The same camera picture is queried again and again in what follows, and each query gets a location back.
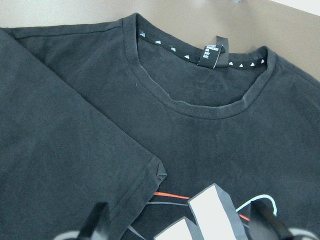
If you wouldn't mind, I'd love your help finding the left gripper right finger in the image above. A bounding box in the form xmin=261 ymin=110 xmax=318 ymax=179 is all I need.
xmin=249 ymin=200 xmax=294 ymax=240

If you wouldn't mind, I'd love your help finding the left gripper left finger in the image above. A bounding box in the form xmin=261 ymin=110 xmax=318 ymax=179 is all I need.
xmin=78 ymin=202 xmax=110 ymax=240

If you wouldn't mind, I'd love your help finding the black graphic t-shirt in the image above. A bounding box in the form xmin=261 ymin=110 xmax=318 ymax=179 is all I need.
xmin=0 ymin=13 xmax=320 ymax=240

